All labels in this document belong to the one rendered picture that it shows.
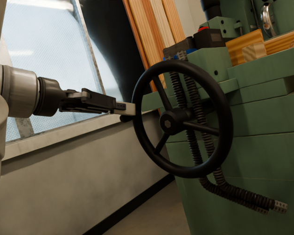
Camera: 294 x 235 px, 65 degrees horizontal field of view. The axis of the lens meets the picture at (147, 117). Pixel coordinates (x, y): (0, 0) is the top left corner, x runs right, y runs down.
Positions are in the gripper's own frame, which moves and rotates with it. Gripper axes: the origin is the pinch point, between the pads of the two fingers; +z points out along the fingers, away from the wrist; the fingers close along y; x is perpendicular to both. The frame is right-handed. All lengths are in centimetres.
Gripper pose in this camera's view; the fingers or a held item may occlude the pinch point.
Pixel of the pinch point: (122, 108)
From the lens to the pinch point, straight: 56.9
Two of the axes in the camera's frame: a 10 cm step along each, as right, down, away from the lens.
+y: -6.6, 1.5, 7.4
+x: 0.3, 9.8, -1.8
